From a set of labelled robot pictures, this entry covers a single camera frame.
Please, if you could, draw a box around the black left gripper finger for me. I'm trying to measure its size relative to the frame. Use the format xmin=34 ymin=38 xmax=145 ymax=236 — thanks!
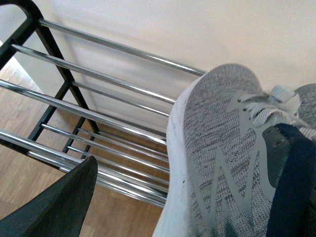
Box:
xmin=0 ymin=157 xmax=98 ymax=237

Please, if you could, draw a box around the grey knit sneaker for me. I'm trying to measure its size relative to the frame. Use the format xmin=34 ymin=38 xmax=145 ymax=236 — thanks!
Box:
xmin=154 ymin=64 xmax=316 ymax=237

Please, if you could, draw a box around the black metal shoe rack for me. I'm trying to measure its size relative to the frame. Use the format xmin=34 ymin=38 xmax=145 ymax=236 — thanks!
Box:
xmin=0 ymin=0 xmax=203 ymax=207

